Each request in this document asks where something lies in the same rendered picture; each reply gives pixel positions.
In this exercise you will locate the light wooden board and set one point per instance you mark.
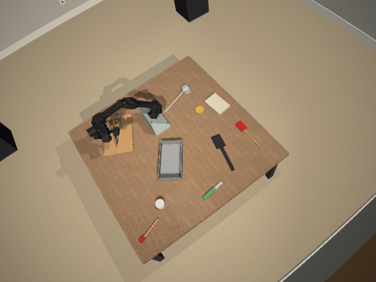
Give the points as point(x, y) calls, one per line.
point(125, 139)

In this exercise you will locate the cream flat rectangular block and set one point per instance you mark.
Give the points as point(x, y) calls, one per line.
point(218, 104)

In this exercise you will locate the yellow flat disc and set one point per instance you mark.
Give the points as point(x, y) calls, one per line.
point(199, 109)

